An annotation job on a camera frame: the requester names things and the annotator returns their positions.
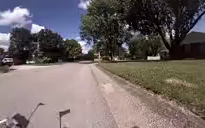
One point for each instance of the group of tall trees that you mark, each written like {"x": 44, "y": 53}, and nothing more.
{"x": 110, "y": 26}

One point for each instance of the pale concrete kerb strip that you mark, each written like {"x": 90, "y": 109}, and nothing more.
{"x": 130, "y": 103}

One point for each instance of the low white sign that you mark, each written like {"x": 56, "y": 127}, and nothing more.
{"x": 153, "y": 58}

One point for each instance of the grey asphalt road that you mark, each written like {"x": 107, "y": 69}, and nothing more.
{"x": 50, "y": 90}

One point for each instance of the row of dark trees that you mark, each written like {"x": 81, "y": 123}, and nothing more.
{"x": 43, "y": 45}

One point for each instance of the pale concrete driveway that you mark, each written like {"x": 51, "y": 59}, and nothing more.
{"x": 30, "y": 67}

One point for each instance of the green grass lawn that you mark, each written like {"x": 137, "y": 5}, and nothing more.
{"x": 176, "y": 78}

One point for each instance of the dark brown building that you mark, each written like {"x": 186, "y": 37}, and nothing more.
{"x": 196, "y": 46}

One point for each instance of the white vehicle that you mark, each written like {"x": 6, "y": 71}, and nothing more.
{"x": 5, "y": 60}

